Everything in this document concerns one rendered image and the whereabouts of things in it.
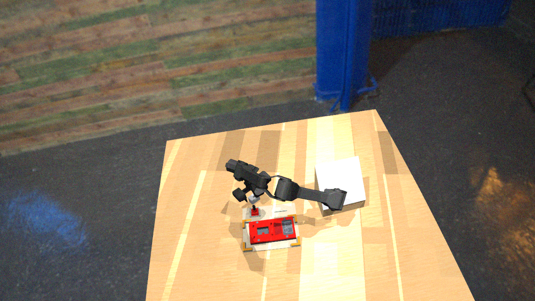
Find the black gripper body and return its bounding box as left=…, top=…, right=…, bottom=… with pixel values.
left=232, top=171, right=271, bottom=202

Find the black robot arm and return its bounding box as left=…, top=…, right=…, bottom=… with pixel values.
left=225, top=159, right=347, bottom=211

